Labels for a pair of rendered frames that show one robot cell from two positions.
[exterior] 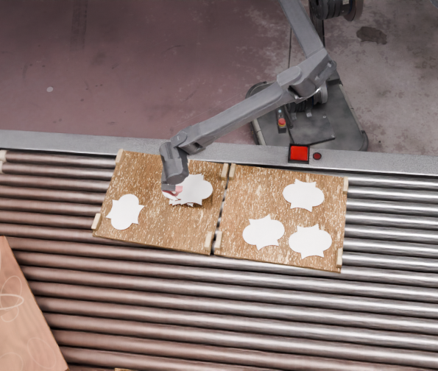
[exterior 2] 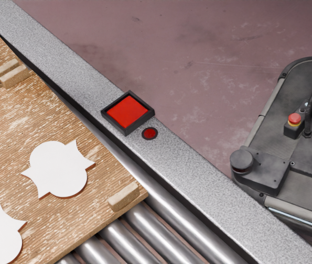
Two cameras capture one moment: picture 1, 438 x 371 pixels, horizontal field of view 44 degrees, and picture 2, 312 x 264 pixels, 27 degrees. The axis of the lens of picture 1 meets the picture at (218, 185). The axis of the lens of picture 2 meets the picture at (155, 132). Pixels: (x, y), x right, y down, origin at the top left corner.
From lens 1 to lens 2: 125 cm
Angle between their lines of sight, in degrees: 26
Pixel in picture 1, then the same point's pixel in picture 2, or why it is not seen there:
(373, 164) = (214, 202)
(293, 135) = (298, 148)
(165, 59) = not seen: outside the picture
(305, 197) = (55, 173)
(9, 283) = not seen: outside the picture
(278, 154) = (104, 98)
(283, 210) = (12, 169)
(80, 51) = not seen: outside the picture
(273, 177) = (54, 119)
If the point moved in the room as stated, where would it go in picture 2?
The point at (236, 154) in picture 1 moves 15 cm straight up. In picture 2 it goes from (56, 64) to (38, 11)
